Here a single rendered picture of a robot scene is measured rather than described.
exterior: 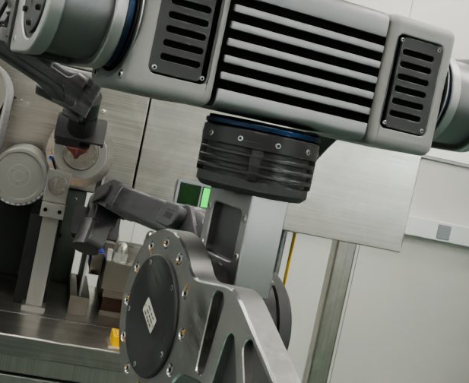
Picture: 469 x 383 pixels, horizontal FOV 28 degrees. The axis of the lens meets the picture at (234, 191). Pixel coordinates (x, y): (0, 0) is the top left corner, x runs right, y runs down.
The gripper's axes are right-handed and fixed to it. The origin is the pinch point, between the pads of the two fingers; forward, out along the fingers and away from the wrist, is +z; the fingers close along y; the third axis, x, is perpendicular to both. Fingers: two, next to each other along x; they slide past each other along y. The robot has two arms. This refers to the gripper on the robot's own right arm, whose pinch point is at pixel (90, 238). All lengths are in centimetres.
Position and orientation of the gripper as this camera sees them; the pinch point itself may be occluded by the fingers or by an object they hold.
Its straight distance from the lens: 214.9
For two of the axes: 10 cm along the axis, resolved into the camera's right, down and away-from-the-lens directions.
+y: 9.6, 1.9, 1.9
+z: -2.5, 4.1, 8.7
